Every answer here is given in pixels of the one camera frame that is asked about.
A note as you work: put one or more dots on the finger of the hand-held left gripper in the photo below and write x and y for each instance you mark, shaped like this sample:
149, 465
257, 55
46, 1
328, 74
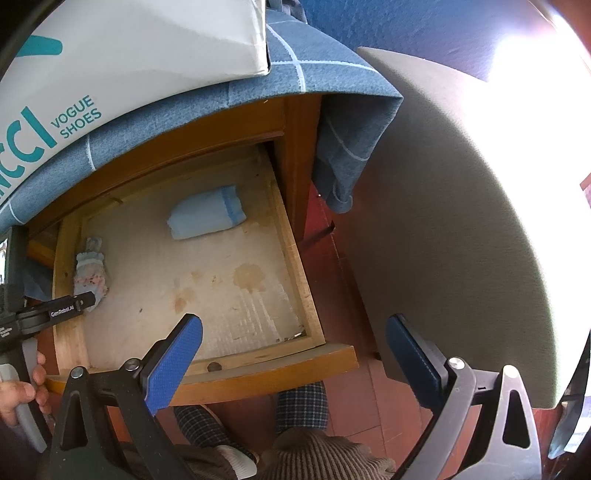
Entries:
69, 307

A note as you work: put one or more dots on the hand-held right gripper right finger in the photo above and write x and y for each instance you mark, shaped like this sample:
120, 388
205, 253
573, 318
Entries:
411, 355

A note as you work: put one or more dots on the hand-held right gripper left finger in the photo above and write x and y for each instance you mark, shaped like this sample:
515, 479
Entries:
178, 360

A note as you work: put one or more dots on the small patterned sock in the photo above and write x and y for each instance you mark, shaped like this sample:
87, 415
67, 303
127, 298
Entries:
90, 272

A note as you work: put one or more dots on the wooden drawer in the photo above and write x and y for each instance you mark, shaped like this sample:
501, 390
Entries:
184, 286

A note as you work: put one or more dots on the person's left hand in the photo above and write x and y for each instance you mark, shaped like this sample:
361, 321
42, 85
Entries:
41, 383

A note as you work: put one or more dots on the checkered slipper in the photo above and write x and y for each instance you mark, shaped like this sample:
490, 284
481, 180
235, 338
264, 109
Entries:
302, 408
207, 429

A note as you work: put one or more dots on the white ankle sock on foot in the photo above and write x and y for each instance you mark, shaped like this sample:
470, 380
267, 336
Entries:
240, 461

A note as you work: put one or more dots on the light blue sock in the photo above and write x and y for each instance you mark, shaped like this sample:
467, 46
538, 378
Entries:
203, 214

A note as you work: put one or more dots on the grey mattress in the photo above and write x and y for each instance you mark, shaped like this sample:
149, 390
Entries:
461, 207

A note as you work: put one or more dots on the wooden nightstand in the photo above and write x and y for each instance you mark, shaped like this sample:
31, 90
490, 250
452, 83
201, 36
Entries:
295, 152

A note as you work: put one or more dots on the white shoe box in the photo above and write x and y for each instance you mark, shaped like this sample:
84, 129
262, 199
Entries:
138, 46

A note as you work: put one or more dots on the blue checkered cloth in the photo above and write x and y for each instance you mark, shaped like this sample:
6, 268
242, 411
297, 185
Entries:
304, 60

